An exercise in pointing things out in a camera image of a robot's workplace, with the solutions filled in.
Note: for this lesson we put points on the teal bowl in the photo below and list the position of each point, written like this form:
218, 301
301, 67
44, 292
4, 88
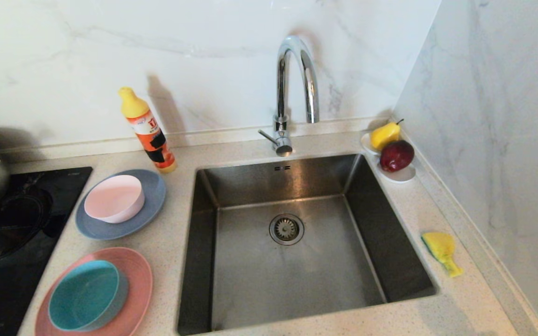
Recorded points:
84, 296

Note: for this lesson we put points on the stainless steel sink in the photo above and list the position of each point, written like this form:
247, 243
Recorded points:
250, 284

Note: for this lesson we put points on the red apple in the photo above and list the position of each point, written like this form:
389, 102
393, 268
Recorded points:
396, 156

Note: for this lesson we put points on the chrome gooseneck faucet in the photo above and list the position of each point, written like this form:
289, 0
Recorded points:
282, 93

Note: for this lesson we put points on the blue grey plate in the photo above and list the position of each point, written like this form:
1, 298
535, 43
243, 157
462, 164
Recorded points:
110, 231

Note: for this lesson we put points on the pink bowl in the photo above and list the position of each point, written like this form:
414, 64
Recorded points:
114, 198

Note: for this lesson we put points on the pink plate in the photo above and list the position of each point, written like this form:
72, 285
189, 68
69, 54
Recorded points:
139, 280

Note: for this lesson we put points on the yellow pear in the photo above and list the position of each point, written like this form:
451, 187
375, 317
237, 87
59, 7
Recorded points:
384, 135

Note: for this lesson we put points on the yellow green sponge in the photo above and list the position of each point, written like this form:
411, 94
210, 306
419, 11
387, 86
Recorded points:
439, 245

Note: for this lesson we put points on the metal sink drain strainer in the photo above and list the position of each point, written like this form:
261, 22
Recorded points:
286, 229

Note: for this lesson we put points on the white fruit dish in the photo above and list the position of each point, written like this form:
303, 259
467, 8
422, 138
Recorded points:
402, 177

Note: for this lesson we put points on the orange dish soap bottle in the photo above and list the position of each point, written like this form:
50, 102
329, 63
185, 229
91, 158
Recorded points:
150, 135

